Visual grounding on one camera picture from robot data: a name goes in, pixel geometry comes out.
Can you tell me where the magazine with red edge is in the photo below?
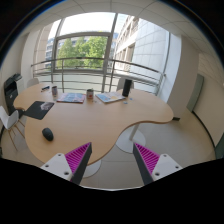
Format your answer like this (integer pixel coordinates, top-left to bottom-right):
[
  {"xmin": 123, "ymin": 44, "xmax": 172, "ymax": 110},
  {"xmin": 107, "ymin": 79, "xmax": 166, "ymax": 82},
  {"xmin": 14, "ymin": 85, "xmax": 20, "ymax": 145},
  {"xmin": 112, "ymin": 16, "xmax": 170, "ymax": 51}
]
[{"xmin": 57, "ymin": 93, "xmax": 85, "ymax": 103}]

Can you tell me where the wooden curved table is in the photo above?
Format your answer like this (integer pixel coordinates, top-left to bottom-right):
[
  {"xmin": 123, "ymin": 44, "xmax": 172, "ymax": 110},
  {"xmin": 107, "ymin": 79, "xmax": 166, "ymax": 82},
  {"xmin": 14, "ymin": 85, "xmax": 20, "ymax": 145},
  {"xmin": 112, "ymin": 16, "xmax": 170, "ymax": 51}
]
[{"xmin": 13, "ymin": 82, "xmax": 175, "ymax": 179}]

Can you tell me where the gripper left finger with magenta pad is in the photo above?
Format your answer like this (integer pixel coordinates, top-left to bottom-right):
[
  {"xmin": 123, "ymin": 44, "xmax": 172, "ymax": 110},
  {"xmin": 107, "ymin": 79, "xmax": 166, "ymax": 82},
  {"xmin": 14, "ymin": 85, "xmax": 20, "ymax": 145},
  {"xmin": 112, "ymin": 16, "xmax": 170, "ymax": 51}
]
[{"xmin": 41, "ymin": 143, "xmax": 92, "ymax": 185}]

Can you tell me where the white chair behind table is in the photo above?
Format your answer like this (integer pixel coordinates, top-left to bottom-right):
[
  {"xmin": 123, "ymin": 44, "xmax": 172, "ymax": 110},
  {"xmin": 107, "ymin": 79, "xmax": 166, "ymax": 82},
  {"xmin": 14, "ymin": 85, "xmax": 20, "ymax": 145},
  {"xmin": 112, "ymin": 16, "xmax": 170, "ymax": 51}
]
[{"xmin": 27, "ymin": 78, "xmax": 39, "ymax": 88}]

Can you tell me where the white chair with wooden legs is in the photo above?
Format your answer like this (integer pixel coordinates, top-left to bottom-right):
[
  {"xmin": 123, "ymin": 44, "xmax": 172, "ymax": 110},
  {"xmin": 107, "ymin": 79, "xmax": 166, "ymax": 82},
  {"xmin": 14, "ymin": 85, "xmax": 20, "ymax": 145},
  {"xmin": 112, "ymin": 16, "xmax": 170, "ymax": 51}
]
[{"xmin": 0, "ymin": 105, "xmax": 26, "ymax": 152}]

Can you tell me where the dark patterned mug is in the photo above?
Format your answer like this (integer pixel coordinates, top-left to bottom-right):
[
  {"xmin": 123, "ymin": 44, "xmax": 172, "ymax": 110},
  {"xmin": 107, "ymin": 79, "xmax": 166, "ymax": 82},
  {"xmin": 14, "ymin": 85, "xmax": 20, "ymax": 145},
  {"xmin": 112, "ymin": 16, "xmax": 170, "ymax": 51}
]
[{"xmin": 51, "ymin": 86, "xmax": 58, "ymax": 97}]

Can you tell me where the metal balcony railing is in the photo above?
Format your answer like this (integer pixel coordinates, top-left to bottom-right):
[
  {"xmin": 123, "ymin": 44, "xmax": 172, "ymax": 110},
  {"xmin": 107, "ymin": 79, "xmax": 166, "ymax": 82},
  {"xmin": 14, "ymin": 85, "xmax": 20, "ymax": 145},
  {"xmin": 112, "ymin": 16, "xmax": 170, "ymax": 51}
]
[{"xmin": 31, "ymin": 57, "xmax": 165, "ymax": 94}]

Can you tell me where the black computer mouse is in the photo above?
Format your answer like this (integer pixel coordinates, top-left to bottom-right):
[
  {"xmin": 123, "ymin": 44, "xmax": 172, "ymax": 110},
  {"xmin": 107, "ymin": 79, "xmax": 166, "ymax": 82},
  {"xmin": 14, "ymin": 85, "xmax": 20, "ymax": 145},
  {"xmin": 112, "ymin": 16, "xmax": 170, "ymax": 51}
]
[{"xmin": 42, "ymin": 128, "xmax": 54, "ymax": 141}]

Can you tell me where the grey chair behind speaker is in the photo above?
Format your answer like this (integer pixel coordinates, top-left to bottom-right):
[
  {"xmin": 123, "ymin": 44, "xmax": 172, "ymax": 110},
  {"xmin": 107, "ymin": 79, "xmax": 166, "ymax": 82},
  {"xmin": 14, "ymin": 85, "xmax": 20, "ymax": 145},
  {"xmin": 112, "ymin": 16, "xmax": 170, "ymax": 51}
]
[{"xmin": 117, "ymin": 77, "xmax": 134, "ymax": 91}]

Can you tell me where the red and white mug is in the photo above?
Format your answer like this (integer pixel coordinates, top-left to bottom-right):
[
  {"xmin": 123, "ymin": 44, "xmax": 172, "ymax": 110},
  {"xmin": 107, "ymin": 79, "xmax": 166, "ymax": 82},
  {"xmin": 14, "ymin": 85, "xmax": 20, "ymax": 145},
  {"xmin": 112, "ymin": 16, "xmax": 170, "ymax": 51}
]
[{"xmin": 86, "ymin": 89, "xmax": 94, "ymax": 99}]

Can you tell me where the blue and white magazine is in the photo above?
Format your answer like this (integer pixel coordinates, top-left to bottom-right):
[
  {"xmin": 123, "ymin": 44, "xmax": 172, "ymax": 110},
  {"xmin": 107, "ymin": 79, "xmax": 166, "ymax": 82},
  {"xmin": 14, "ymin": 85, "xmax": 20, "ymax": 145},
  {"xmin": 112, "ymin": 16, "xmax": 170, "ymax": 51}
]
[{"xmin": 96, "ymin": 92, "xmax": 124, "ymax": 103}]

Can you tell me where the black mouse pad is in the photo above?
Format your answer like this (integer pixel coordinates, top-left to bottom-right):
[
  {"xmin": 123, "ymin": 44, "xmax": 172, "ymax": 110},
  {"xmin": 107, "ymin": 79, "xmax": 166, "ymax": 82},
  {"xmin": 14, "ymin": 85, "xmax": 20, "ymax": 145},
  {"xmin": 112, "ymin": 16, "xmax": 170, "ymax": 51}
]
[{"xmin": 25, "ymin": 101, "xmax": 54, "ymax": 120}]

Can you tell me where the black cylindrical speaker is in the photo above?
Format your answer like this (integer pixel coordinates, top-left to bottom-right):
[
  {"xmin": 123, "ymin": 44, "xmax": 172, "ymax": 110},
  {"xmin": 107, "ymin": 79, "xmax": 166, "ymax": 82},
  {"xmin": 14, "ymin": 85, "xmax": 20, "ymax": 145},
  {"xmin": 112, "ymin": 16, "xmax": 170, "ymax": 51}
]
[{"xmin": 122, "ymin": 79, "xmax": 132, "ymax": 97}]

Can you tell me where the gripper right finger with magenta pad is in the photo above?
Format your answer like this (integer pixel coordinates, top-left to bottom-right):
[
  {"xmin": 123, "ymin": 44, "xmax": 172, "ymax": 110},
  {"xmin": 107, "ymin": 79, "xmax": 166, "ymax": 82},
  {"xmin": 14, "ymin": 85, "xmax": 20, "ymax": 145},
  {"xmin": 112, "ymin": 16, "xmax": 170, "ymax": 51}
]
[{"xmin": 133, "ymin": 143, "xmax": 182, "ymax": 185}]

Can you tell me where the green grey door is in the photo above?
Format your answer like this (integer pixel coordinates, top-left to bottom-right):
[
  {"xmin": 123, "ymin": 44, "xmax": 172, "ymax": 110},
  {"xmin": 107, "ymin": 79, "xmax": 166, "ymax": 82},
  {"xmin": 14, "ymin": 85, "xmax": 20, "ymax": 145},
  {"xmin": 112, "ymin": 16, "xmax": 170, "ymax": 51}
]
[{"xmin": 187, "ymin": 74, "xmax": 204, "ymax": 112}]

